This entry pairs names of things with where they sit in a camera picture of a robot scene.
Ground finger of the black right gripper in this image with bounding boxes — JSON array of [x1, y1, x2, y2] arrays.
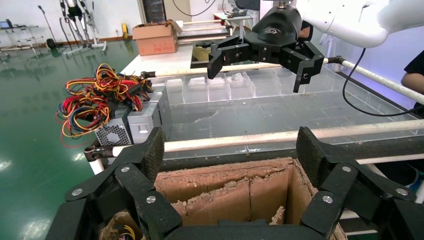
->
[[281, 41, 326, 94], [206, 35, 251, 80]]

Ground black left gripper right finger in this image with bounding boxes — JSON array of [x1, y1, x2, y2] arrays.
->
[[295, 126, 424, 240]]

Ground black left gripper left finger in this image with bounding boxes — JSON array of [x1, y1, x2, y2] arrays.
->
[[44, 126, 183, 240]]

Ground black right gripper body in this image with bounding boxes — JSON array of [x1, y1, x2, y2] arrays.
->
[[243, 4, 316, 64]]

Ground person arm black sleeve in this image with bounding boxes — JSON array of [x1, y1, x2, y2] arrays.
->
[[400, 49, 424, 97]]

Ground yellowish cloth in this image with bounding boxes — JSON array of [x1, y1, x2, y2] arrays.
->
[[193, 46, 212, 63]]

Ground white desk with equipment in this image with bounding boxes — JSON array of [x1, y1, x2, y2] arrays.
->
[[212, 9, 255, 40]]

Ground clear acrylic divider tray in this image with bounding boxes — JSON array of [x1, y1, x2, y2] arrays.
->
[[164, 66, 420, 137]]

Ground white vertical pipe leg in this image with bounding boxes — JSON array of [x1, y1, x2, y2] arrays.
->
[[88, 158, 105, 176]]

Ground white table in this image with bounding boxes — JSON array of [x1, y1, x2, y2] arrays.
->
[[120, 44, 195, 76]]

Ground brown cardboard carton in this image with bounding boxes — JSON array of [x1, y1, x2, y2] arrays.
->
[[131, 19, 184, 57]]

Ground grey power supply mesh face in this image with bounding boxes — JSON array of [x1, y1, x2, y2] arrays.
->
[[54, 94, 133, 148]]

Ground black pillar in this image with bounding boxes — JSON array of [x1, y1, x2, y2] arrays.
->
[[141, 0, 167, 24]]

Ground worn cardboard box with dividers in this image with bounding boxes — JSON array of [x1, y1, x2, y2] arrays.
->
[[99, 157, 349, 240]]

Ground robot legs on stand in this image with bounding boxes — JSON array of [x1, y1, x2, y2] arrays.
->
[[58, 0, 108, 56]]

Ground white pipe frame rack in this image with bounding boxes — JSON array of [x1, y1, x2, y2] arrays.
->
[[177, 19, 234, 46]]

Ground grey power supply with wires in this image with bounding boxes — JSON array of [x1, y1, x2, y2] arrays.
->
[[117, 224, 137, 240], [125, 74, 173, 138], [64, 62, 162, 145]]

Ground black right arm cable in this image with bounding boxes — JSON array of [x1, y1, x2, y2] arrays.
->
[[342, 47, 424, 117]]

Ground long white rail pipe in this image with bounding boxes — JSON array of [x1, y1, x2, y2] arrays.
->
[[112, 119, 424, 157]]

